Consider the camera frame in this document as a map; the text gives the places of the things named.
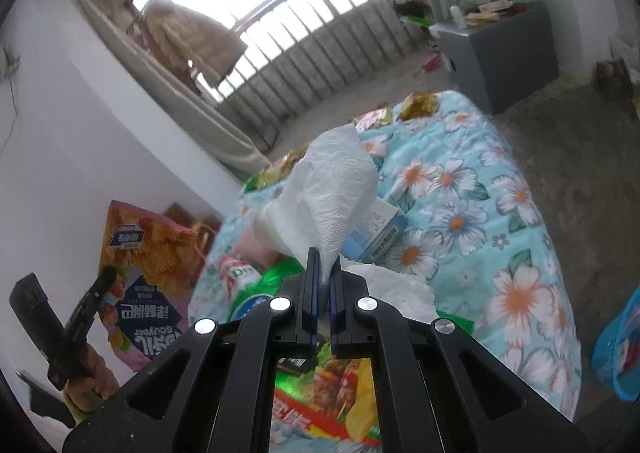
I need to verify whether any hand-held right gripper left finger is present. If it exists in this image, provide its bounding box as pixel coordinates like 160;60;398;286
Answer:
62;245;322;453

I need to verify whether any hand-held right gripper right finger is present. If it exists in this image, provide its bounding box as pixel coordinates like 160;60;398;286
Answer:
327;257;596;453

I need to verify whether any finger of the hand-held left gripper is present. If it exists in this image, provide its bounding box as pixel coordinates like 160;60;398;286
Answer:
65;266;119;340

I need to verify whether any pink snack bag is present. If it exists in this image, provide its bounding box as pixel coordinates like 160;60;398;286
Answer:
97;200;202;375

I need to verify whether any blue white carton box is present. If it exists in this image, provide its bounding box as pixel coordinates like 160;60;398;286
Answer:
345;198;409;265

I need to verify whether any white paper towel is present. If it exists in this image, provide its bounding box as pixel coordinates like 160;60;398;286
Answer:
252;127;379;285
340;255;437;325

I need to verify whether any blue plastic basin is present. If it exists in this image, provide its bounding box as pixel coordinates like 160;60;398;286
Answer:
591;285;640;402

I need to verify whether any person's left hand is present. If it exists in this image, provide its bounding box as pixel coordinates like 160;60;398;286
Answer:
65;342;122;429

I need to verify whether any green plastic bottle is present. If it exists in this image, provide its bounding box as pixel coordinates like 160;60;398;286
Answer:
217;253;301;325

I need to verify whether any red green chips bag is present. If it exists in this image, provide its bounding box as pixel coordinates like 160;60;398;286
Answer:
269;313;475;453

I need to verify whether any brown paper bag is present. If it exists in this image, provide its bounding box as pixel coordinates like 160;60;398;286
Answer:
164;203;222;260

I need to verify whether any yellow green wrapper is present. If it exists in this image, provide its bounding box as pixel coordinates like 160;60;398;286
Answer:
244;167;292;192

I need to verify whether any gold foil wrapper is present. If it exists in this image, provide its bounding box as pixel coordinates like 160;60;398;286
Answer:
277;146;309;170

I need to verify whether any floral turquoise blanket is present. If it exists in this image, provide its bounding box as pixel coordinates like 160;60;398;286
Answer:
192;90;584;423

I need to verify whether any pink yellow wrapper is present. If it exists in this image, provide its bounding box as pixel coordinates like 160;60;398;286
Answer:
351;107;394;132

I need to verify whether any gold yellow wrapper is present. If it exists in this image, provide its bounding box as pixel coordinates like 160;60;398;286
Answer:
399;92;442;122

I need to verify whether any beige puffer jacket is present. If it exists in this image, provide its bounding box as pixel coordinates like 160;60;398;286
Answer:
142;0;249;90

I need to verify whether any grey cabinet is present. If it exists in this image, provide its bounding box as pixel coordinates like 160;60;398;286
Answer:
437;0;560;117

